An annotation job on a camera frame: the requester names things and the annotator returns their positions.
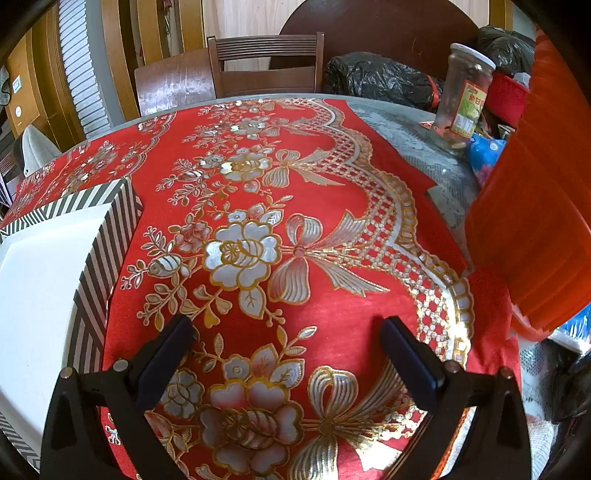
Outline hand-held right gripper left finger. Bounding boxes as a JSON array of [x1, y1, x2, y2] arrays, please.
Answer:
[[41, 315, 195, 480]]

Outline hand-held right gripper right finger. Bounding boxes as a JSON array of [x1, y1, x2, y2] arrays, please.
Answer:
[[379, 316, 532, 480]]

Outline striped cardboard box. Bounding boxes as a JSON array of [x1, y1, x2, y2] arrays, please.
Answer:
[[0, 178, 145, 472]]

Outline blue white packet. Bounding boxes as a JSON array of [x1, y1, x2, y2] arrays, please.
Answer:
[[551, 305, 591, 354]]

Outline red floral tablecloth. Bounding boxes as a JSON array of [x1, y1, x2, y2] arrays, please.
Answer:
[[0, 98, 522, 480]]

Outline blue patterned plastic bag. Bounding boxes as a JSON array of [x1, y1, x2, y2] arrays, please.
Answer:
[[468, 134, 509, 185]]

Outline white chair back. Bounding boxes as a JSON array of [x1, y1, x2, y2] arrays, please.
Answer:
[[13, 124, 58, 178]]

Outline glass jar with label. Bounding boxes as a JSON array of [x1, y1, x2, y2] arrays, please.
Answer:
[[430, 42, 497, 149]]

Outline glossy brown chair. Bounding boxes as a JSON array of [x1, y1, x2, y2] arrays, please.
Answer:
[[134, 48, 218, 117]]

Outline red plastic basin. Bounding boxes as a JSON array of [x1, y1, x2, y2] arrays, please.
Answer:
[[482, 71, 532, 127]]

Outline black plastic bag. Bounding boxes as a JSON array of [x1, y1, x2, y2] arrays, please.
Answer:
[[475, 25, 539, 77], [322, 52, 446, 112]]

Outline white slatted panel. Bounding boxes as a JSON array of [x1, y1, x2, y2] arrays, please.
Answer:
[[58, 0, 112, 139]]

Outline slatted wooden chair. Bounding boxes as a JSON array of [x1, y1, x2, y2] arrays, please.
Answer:
[[207, 31, 325, 99]]

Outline dark round table top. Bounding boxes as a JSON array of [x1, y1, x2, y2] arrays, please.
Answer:
[[277, 0, 481, 79]]

